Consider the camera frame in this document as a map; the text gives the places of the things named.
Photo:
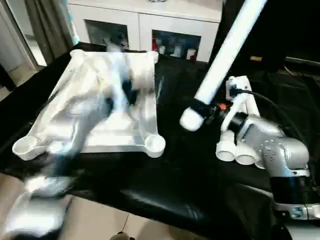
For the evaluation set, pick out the white glass-door cabinet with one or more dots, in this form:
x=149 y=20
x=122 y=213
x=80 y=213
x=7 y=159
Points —
x=140 y=15

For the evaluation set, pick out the white plastic table top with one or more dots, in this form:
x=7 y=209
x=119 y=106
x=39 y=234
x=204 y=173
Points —
x=147 y=75

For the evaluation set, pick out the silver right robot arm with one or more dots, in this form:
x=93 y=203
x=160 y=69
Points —
x=282 y=152

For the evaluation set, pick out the white plastic table leg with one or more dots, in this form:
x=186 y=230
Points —
x=247 y=157
x=226 y=147
x=225 y=57
x=252 y=107

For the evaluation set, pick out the black backdrop cloth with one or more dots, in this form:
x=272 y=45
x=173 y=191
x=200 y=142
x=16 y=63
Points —
x=287 y=25

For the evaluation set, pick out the black furniture piece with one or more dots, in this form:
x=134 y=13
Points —
x=7 y=77

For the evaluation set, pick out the black plastic sheet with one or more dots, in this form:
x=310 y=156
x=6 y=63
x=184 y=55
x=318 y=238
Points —
x=175 y=175

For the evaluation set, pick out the light blue strip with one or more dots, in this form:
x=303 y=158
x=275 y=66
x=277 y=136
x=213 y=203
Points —
x=74 y=30

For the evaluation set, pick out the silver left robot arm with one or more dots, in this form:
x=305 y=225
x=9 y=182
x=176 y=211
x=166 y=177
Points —
x=75 y=125

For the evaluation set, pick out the small tan label tag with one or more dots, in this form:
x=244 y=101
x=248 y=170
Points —
x=256 y=58

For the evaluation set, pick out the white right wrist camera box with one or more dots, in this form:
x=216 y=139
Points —
x=240 y=85

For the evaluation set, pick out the grey curtain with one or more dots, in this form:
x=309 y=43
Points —
x=47 y=25

